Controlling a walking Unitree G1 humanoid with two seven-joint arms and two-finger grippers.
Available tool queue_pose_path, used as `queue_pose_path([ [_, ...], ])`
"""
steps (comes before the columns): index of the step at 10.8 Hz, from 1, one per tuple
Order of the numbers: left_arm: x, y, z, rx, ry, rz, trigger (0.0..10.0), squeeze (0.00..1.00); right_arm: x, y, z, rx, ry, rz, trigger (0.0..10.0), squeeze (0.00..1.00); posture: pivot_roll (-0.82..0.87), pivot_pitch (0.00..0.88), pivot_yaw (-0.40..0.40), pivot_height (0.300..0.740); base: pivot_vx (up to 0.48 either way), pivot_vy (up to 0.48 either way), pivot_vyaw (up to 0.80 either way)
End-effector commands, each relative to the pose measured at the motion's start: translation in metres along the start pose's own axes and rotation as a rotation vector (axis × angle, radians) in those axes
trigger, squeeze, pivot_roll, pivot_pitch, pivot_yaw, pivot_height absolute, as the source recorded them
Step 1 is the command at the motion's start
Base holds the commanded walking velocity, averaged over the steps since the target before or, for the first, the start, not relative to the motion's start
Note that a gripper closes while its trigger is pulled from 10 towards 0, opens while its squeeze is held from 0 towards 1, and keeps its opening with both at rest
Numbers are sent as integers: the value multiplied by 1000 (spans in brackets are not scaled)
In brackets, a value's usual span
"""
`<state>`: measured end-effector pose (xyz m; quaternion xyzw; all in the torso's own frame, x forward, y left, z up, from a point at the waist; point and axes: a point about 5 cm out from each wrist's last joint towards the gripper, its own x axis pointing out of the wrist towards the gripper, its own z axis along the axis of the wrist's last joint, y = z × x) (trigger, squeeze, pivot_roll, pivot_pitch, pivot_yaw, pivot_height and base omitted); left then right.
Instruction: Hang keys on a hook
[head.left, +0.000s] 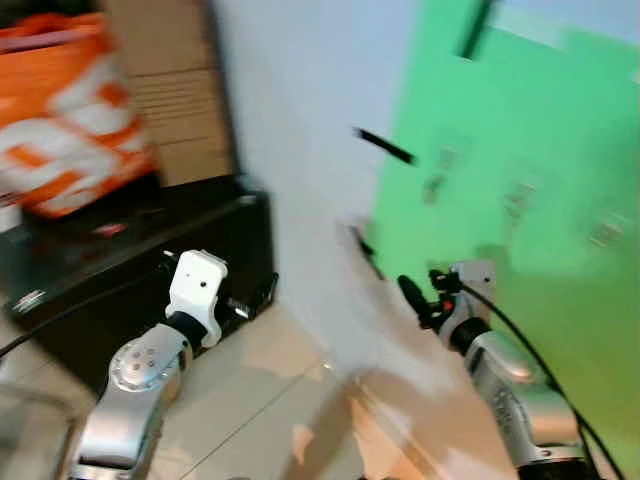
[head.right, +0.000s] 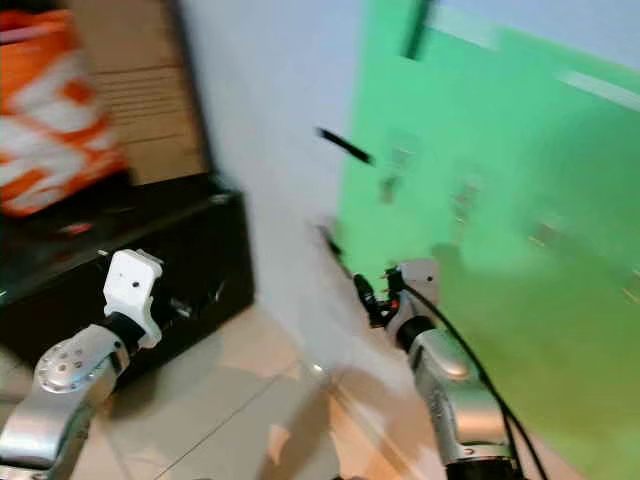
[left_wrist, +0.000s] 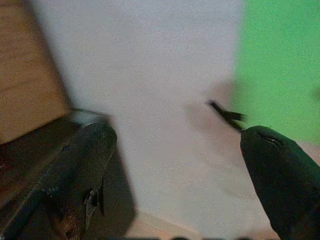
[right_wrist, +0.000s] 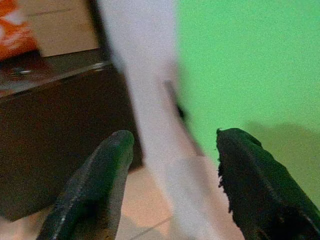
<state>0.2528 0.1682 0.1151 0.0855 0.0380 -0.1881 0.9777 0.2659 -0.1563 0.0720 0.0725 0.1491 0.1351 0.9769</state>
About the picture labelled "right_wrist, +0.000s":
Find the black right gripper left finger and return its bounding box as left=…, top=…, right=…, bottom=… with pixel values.
left=35, top=129, right=136, bottom=240

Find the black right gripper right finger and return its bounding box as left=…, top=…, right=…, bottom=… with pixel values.
left=215, top=127, right=320, bottom=240

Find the dark brown cabinet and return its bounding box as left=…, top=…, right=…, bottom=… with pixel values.
left=0, top=47, right=144, bottom=222

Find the orange and white bag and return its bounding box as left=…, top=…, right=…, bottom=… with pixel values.
left=0, top=0, right=42, bottom=61

